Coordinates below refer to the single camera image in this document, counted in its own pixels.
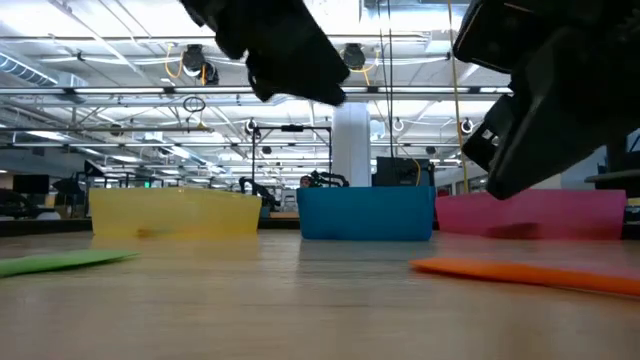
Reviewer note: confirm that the side desk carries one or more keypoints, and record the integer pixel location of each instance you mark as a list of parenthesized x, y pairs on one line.
[(620, 187)]

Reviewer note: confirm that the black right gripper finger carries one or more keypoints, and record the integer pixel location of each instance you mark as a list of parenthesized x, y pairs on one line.
[(555, 140)]

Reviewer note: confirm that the person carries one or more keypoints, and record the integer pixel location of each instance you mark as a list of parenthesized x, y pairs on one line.
[(306, 181)]

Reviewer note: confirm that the black background monitor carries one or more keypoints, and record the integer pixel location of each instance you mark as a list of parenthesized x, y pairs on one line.
[(31, 184)]

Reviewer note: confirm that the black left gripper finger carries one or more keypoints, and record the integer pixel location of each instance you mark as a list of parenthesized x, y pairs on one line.
[(310, 75)]

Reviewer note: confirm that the blue plastic bin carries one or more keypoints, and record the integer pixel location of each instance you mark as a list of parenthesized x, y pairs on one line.
[(365, 212)]

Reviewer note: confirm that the white building column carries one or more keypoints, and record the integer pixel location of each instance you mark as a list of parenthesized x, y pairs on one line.
[(350, 150)]

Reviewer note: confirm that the black background robot arm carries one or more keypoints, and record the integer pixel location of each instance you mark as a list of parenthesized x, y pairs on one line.
[(327, 177), (260, 190)]

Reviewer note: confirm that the black cabinet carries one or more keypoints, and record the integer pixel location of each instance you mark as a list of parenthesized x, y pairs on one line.
[(395, 172)]

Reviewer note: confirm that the orange silicone spatula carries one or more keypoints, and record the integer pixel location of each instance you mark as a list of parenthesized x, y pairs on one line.
[(500, 274)]

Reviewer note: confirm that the pink plastic bin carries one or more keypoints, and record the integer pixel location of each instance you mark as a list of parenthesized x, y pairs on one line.
[(550, 220)]

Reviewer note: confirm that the black gantry frame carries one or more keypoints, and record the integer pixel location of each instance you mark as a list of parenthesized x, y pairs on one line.
[(292, 128)]

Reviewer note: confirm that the long ceiling light bar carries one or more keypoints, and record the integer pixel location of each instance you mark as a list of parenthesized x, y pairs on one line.
[(150, 90)]

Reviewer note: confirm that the grey ventilation duct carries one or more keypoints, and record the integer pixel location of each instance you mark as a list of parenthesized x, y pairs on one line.
[(25, 70)]

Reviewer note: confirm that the green silicone spatula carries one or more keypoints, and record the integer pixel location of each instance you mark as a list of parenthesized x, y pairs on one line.
[(60, 260)]

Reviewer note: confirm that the yellow translucent plastic bin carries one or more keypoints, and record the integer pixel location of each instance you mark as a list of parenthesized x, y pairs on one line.
[(175, 212)]

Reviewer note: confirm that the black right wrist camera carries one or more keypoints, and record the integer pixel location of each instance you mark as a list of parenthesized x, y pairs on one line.
[(505, 35)]

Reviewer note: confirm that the black monitor stand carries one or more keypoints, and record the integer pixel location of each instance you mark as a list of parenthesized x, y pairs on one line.
[(617, 160)]

